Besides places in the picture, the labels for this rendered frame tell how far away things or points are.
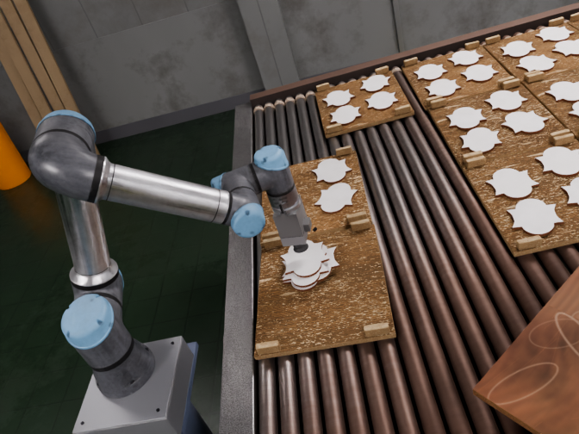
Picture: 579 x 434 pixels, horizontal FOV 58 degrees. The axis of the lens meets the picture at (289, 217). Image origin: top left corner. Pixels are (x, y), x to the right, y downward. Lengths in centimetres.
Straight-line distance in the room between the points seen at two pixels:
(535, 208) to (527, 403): 65
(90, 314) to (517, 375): 90
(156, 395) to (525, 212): 106
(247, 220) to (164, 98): 380
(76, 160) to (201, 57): 364
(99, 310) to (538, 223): 111
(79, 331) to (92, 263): 17
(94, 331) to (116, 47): 372
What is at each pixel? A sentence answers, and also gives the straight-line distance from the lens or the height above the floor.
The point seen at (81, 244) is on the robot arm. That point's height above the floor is 130.
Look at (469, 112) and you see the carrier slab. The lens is 199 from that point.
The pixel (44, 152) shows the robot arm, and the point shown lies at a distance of 109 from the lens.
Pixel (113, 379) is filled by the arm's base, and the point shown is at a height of 102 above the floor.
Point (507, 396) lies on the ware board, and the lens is 106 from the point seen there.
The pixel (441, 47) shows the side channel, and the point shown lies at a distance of 254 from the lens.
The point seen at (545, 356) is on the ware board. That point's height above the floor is 104.
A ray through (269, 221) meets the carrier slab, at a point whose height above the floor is 94.
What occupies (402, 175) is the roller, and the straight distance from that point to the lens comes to 176.
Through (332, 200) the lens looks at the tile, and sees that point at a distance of 168.
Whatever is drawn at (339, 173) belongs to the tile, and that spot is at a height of 94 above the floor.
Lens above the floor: 194
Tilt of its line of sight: 37 degrees down
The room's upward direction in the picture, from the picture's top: 19 degrees counter-clockwise
